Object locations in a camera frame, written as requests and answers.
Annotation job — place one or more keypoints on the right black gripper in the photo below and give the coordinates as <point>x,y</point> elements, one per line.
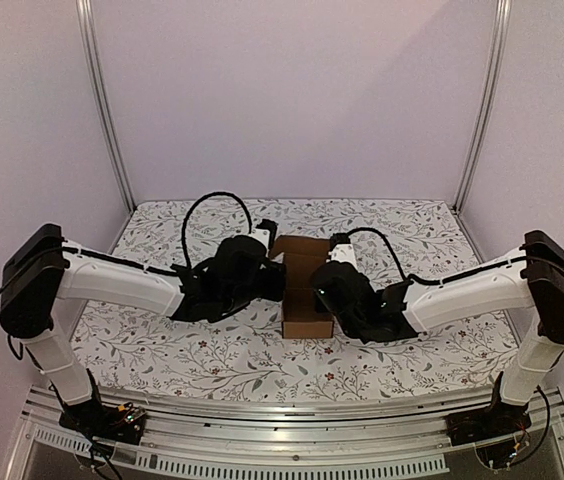
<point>320,291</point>

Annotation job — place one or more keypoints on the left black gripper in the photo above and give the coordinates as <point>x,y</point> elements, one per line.
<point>279,275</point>

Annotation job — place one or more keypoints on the brown cardboard box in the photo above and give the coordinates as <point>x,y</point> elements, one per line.
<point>302,318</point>

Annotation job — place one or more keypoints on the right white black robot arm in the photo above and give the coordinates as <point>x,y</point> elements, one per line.
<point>530,276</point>

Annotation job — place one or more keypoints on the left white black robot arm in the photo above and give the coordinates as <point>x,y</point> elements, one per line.
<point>49,267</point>

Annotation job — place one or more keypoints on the floral patterned table mat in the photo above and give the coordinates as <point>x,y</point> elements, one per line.
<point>245,358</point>

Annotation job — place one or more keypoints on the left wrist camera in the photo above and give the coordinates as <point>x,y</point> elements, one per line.
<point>265,232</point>

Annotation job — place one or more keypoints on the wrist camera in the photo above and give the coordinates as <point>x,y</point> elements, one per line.
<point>265,232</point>
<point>341,249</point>

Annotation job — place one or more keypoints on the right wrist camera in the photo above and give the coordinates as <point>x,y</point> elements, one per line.
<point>341,249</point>

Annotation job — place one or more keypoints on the front aluminium rail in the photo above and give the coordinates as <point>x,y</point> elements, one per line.
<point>184,438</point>

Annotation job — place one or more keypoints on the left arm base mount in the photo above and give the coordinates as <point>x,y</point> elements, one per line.
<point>124,423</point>

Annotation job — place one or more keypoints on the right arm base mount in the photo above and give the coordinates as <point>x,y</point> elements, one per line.
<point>494,420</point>

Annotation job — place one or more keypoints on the left aluminium frame post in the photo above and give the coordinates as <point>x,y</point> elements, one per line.
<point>88,33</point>

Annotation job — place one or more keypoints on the aluminium frame post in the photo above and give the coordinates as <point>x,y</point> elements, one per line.
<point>489,91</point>
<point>88,33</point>

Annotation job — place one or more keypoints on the right aluminium frame post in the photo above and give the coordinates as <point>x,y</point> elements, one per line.
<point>489,91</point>

